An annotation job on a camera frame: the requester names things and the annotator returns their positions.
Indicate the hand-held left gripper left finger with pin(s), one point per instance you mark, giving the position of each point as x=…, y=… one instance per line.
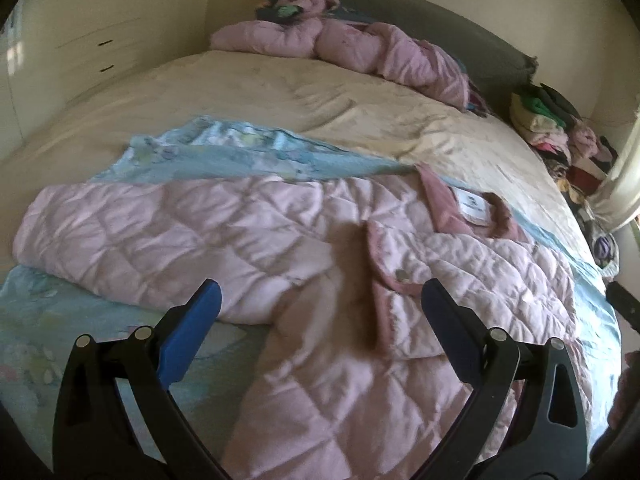
x=192, y=327

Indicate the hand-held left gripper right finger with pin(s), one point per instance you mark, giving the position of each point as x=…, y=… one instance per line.
x=450, y=327

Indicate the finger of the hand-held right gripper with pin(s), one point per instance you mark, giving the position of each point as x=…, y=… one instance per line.
x=625, y=305

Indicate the pink quilted jacket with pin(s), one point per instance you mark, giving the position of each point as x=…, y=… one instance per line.
x=200, y=225

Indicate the pile of mixed clothes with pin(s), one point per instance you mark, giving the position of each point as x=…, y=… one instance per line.
x=555, y=125

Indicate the cream curtain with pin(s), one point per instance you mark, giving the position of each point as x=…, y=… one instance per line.
x=620, y=185

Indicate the light blue cartoon printed blanket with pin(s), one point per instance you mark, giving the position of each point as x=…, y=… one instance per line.
x=225, y=145

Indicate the bed with cream cover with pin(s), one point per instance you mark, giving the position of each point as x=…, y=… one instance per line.
x=300, y=90

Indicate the crumpled pink quilted garment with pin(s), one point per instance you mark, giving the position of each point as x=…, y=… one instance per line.
x=350, y=42

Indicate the grey headboard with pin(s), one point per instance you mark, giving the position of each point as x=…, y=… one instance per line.
x=425, y=15

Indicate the white wardrobe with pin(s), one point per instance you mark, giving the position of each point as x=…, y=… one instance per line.
x=100, y=25

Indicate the rolled pink cloth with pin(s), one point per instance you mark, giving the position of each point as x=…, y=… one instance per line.
x=305, y=2

